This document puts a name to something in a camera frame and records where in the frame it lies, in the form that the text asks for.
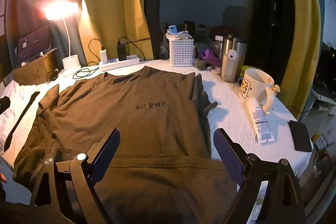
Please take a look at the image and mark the black tablet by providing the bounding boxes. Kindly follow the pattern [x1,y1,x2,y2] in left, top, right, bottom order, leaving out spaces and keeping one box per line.
[16,24,51,65]

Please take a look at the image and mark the white power strip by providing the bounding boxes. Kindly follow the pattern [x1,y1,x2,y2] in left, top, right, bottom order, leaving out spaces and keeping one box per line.
[99,55,140,72]

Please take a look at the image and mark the brown cardboard box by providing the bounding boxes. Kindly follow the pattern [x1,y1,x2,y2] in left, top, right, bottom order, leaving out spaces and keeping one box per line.
[12,48,59,84]

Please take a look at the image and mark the olive green printed t-shirt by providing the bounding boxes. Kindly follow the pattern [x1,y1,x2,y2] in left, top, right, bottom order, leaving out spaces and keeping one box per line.
[12,65,252,224]

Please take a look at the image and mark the white cloth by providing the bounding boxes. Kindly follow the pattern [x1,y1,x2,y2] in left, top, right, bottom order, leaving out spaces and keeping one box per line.
[0,81,37,135]

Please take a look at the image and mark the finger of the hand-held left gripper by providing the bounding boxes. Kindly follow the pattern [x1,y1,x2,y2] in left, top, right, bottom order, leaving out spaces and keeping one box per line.
[0,97,11,112]

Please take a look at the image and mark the white plastic basket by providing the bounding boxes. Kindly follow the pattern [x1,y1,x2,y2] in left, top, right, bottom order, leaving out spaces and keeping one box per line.
[169,35,195,67]

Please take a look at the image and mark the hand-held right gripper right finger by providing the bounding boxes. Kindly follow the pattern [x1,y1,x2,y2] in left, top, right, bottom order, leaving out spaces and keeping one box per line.
[213,128,306,224]

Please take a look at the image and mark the stainless steel tumbler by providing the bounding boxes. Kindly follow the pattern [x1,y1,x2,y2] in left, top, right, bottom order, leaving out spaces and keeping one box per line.
[220,34,248,83]

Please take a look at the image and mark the purple object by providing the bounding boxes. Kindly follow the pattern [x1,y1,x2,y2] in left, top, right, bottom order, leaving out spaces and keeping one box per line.
[198,49,222,67]

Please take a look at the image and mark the black strap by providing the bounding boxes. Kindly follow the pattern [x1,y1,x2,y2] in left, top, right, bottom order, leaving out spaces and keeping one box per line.
[4,91,41,152]

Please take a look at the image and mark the black charging cable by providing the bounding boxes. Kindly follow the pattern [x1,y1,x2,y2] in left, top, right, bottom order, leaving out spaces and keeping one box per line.
[118,36,153,62]
[71,38,105,81]

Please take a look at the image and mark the black charger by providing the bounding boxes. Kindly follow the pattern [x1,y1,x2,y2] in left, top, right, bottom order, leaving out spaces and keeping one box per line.
[117,42,128,61]

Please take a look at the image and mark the white desk lamp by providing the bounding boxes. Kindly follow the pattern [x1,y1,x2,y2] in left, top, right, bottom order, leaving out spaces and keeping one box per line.
[43,0,82,77]

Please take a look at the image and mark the white cream tube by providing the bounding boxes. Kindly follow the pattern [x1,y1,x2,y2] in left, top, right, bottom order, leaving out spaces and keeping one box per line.
[248,98,275,144]

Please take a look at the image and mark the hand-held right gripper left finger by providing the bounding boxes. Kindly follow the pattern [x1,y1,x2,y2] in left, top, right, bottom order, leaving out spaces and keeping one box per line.
[28,128,122,224]

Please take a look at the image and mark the white printed mug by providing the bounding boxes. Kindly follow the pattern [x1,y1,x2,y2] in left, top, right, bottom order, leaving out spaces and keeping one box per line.
[239,68,279,113]

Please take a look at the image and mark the glass jar with white lid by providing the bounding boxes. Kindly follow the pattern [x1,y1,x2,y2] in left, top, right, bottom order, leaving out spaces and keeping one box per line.
[214,35,223,52]

